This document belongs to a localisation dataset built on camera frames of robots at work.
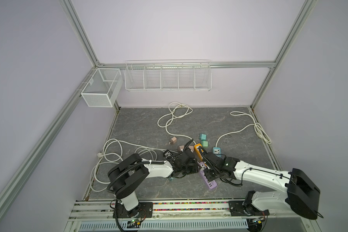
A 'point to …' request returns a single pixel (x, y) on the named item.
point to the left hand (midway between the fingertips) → (200, 171)
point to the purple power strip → (211, 184)
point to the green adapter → (204, 143)
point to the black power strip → (167, 153)
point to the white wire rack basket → (192, 75)
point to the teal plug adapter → (171, 179)
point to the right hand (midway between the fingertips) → (207, 173)
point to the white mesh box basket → (103, 88)
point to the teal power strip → (217, 151)
